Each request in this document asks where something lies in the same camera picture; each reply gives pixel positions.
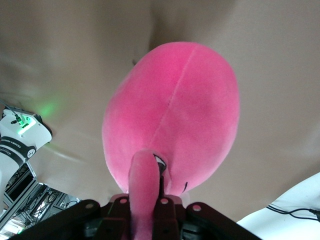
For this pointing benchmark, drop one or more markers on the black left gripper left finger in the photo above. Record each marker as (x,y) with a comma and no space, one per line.
(75,220)

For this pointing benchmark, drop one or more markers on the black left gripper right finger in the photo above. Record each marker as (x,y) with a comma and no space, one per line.
(200,222)

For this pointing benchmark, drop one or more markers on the round hot pink plush toy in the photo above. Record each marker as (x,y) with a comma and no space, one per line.
(175,112)

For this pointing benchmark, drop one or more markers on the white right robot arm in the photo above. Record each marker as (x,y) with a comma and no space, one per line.
(30,130)

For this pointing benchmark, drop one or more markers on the brown table cloth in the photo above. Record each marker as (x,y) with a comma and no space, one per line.
(275,75)

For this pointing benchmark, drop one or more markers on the aluminium frame profile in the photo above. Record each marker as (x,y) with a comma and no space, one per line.
(31,172)

